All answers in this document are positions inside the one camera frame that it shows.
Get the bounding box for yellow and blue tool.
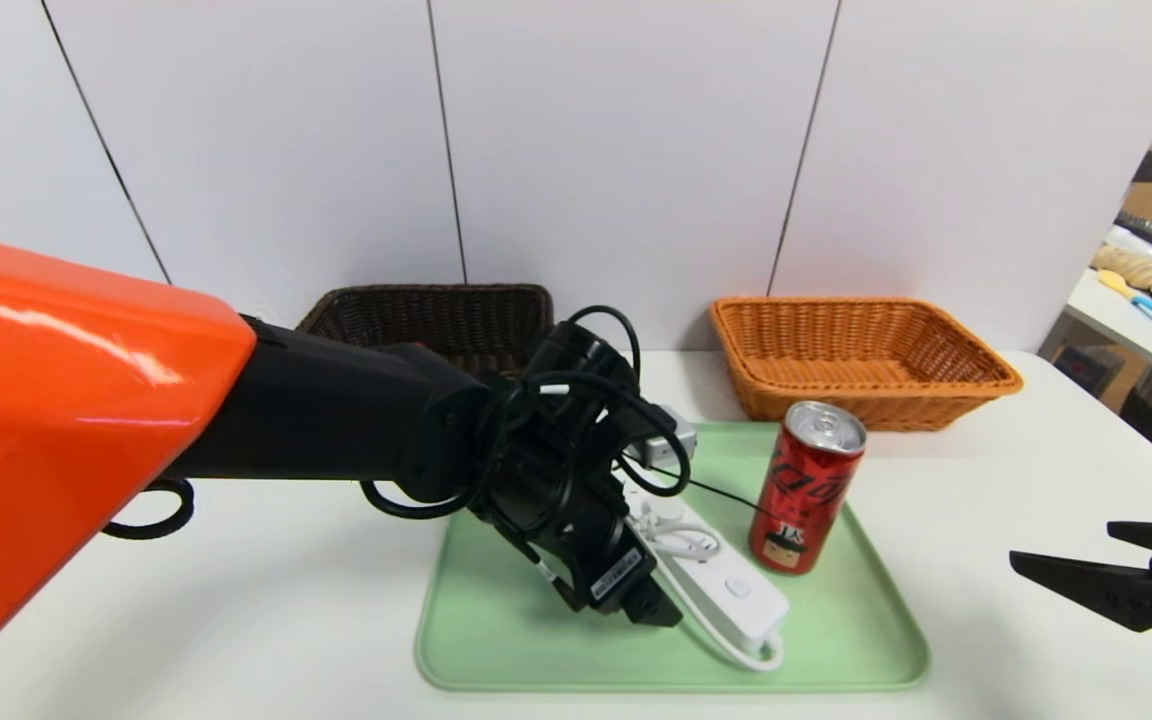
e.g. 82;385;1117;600
1099;270;1152;321

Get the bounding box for orange wicker basket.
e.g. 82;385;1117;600
711;296;1025;433

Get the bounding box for tan woven loaf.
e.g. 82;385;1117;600
1091;245;1152;291

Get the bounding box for light green plastic tray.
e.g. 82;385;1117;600
415;421;931;693

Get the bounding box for dark brown wicker basket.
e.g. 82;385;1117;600
296;284;555;381

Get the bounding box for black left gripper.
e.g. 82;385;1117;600
552;489;684;628

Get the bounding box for white background table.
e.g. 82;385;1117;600
1066;220;1152;391

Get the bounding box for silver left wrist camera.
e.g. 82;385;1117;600
633;405;699;471

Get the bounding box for brown cardboard box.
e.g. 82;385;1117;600
1051;343;1127;396

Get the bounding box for white power strip with cable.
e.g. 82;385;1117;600
621;485;790;673

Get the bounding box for red soda can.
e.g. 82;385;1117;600
748;401;868;576

